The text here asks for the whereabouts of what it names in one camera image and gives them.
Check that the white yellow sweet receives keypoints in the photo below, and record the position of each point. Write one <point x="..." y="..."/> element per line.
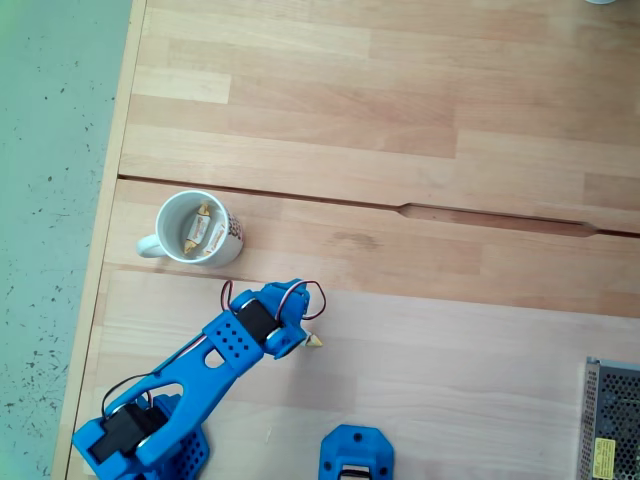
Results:
<point x="197" y="227"/>
<point x="315" y="342"/>

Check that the white printed mug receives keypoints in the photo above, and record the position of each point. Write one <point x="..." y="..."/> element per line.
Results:
<point x="167" y="245"/>

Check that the metal mesh power supply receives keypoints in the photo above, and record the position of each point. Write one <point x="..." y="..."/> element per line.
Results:
<point x="612" y="420"/>

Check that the white round object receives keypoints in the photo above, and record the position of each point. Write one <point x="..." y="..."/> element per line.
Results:
<point x="600" y="1"/>

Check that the blue post base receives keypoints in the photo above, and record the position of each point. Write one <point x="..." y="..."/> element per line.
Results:
<point x="357" y="452"/>

